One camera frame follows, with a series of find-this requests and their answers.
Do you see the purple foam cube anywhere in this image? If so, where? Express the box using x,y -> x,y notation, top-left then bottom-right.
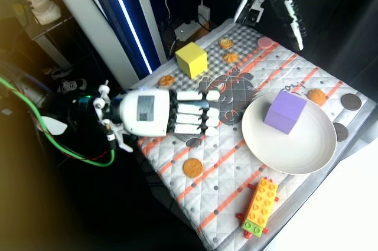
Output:
263,90 -> 308,136

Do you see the yellow foam cube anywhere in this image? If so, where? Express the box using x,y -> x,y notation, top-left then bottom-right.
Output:
174,41 -> 208,80

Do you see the white round plate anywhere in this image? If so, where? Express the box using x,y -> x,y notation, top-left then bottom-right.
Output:
241,91 -> 338,176

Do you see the pretzel shaped cookie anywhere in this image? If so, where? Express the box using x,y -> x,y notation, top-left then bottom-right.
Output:
158,75 -> 175,87

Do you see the round orange cracker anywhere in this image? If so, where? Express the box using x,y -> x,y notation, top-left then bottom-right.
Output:
183,158 -> 204,179

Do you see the grey quilt with bear print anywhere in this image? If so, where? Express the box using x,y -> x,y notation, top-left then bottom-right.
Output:
129,18 -> 370,251

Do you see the white power adapter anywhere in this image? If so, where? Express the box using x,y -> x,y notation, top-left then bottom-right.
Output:
197,4 -> 211,25

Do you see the flower shaped butter cookie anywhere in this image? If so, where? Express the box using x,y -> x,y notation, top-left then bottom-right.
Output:
222,51 -> 240,64

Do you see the white power strip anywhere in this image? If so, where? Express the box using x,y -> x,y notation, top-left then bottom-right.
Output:
173,21 -> 202,43

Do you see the white robot body column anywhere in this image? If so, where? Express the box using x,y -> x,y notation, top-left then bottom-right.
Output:
40,0 -> 168,90

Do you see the orange swirl cookie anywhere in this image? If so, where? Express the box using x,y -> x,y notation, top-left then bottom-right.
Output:
307,88 -> 327,106

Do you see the dark chocolate sandwich cookie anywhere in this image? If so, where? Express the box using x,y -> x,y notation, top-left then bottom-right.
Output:
340,93 -> 363,111
333,122 -> 350,142

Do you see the white crumpled cloth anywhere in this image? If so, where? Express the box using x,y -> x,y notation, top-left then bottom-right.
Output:
25,0 -> 62,26

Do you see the orange brick toy cart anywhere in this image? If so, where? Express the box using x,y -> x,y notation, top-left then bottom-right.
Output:
234,177 -> 280,240

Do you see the thin red wire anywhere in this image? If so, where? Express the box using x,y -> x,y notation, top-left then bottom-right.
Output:
32,115 -> 116,162

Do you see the ring shaped butter cookie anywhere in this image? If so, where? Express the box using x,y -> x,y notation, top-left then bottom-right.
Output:
218,38 -> 235,51

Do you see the green cable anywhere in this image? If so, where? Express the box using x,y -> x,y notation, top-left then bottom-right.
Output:
0,76 -> 116,168

